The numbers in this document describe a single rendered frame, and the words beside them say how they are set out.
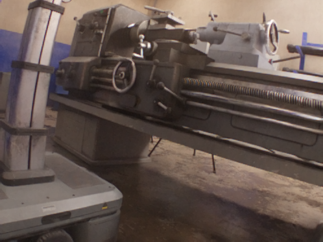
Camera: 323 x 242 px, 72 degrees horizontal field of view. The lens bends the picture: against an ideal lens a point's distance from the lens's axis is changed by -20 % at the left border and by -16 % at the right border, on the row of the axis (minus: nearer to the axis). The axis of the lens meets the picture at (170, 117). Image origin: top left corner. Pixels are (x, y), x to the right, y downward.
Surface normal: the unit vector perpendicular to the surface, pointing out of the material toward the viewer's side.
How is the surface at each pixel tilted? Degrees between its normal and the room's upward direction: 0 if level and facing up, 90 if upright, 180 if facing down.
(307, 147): 90
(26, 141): 90
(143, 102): 90
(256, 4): 90
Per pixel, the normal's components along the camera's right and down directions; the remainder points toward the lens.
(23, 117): 0.81, 0.20
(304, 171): -0.63, -0.07
